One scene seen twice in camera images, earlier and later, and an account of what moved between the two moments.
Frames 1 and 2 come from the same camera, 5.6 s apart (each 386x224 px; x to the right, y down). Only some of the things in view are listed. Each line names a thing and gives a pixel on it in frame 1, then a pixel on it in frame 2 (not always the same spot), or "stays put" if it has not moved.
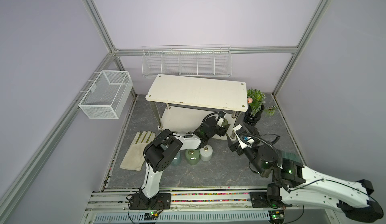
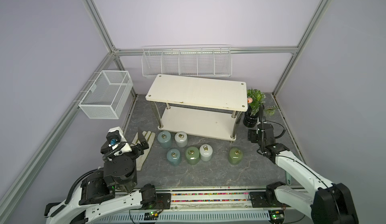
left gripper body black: [220, 131] → [138, 149]
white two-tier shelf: [180, 103] stays put
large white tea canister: [206, 153] stays put
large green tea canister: [192, 156] stays put
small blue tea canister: [177, 159] stays put
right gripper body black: [240, 151] → [253, 134]
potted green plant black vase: [253, 116] stays put
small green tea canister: [224, 123] → [235, 155]
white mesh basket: [106, 97] stays put
